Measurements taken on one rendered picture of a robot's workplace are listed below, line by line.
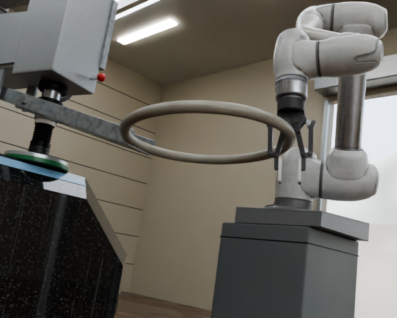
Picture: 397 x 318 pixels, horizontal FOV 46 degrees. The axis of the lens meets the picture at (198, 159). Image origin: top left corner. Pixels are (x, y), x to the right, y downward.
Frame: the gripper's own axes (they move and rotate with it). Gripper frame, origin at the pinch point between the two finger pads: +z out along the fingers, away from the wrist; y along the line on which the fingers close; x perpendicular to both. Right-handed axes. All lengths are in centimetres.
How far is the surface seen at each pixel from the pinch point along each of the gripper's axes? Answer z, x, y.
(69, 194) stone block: 5, -17, 71
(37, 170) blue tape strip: -2, -11, 81
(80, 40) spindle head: -50, -12, 73
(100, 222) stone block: 12, -29, 65
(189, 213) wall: -93, -635, 179
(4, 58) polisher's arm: -43, -11, 102
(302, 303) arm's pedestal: 34, -45, -4
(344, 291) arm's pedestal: 28, -69, -20
